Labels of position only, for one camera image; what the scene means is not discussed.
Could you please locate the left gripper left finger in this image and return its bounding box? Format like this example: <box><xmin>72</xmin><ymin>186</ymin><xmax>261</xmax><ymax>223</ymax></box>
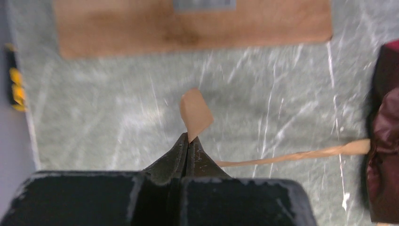
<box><xmin>0</xmin><ymin>133</ymin><xmax>188</xmax><ymax>226</ymax></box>

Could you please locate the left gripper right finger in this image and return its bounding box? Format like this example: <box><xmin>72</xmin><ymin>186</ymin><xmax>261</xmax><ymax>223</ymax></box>
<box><xmin>181</xmin><ymin>138</ymin><xmax>317</xmax><ymax>226</ymax></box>

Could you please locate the tan satin ribbon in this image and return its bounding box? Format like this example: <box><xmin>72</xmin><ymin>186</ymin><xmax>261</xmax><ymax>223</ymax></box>
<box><xmin>180</xmin><ymin>88</ymin><xmax>370</xmax><ymax>167</ymax></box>

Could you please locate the maroon paper bouquet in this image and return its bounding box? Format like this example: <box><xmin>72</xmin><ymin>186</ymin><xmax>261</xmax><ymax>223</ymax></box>
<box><xmin>365</xmin><ymin>40</ymin><xmax>399</xmax><ymax>224</ymax></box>

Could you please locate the yellow black tool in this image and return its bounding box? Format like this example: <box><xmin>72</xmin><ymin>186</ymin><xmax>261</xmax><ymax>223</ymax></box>
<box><xmin>4</xmin><ymin>43</ymin><xmax>27</xmax><ymax>112</ymax></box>

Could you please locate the wooden board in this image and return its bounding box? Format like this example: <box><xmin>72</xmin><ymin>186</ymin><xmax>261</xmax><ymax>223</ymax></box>
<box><xmin>53</xmin><ymin>0</ymin><xmax>333</xmax><ymax>59</ymax></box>

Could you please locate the metal stand bracket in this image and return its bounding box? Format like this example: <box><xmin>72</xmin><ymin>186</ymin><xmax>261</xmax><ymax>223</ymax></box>
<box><xmin>172</xmin><ymin>0</ymin><xmax>236</xmax><ymax>11</ymax></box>

